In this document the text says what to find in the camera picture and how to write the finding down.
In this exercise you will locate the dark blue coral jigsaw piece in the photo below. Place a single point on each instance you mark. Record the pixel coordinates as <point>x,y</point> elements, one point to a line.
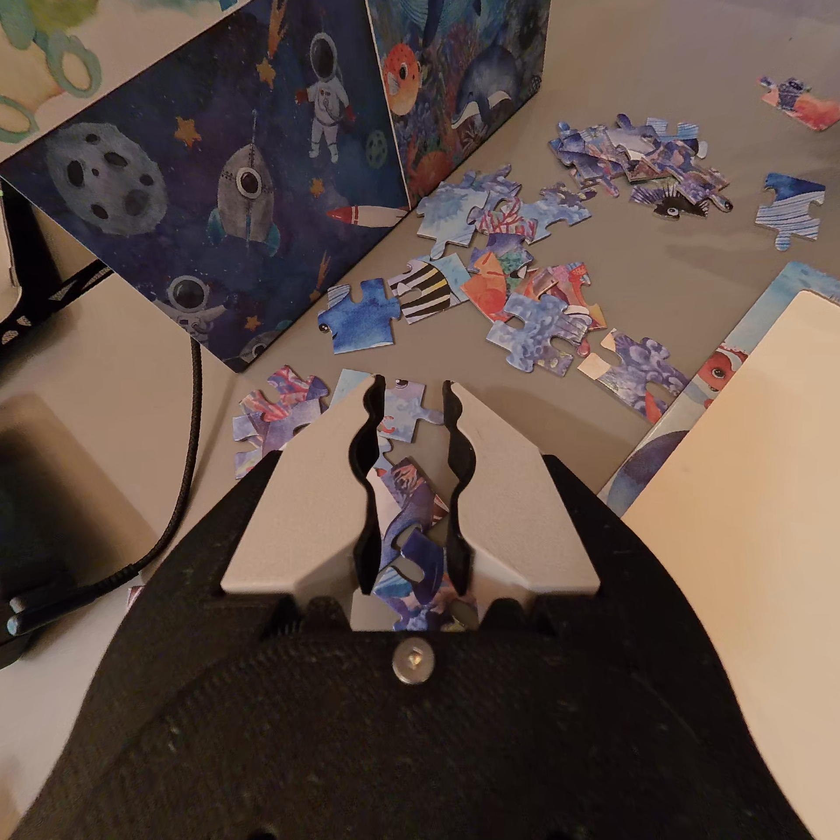
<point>407,499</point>

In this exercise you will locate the red crab jigsaw piece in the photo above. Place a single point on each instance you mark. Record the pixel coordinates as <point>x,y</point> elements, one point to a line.
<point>804,108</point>

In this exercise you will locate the blue striped jigsaw piece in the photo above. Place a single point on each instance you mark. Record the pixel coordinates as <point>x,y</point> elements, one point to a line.
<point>787,210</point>

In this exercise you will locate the cream puzzle frame tray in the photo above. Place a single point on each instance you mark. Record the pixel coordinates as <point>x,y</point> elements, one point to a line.
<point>774,492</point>

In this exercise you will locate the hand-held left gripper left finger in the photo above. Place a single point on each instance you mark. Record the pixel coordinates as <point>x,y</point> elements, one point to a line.
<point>295,518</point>

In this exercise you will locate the pile of puzzle pieces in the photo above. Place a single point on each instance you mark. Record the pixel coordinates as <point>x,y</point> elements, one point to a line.
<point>525,315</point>

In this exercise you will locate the illustrated animal puzzle box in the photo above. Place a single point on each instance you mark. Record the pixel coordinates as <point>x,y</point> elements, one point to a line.
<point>229,164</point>

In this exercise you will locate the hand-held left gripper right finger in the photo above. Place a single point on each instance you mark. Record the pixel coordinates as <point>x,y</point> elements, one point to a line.
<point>531,518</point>

